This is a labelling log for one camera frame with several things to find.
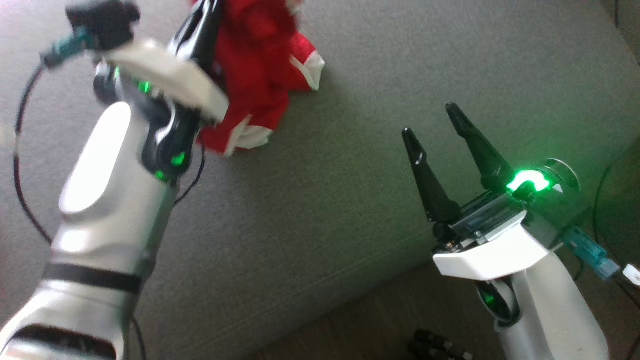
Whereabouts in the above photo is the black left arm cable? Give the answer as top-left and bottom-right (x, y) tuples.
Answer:
(14, 59), (53, 246)

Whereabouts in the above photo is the camera teal connector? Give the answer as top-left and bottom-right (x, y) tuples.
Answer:
(42, 27), (98, 69)
(562, 227), (621, 281)

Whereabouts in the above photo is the red white striped garment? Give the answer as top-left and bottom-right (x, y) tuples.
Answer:
(190, 0), (326, 157)

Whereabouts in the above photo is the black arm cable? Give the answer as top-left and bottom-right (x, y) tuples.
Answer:
(14, 59), (53, 246)
(612, 262), (640, 306)

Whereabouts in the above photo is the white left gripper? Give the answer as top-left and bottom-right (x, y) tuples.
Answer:
(94, 0), (231, 124)

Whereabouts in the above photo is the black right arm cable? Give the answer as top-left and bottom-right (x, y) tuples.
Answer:
(612, 262), (640, 306)

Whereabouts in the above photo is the left camera teal connector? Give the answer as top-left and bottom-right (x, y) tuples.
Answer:
(42, 27), (98, 69)

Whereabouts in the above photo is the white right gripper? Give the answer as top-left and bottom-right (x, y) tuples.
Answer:
(401, 102), (581, 281)

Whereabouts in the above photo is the large grey sofa seat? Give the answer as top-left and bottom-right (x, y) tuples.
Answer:
(0, 0), (640, 360)

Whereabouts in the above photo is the right camera teal connector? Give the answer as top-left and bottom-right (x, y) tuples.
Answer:
(562, 227), (621, 281)

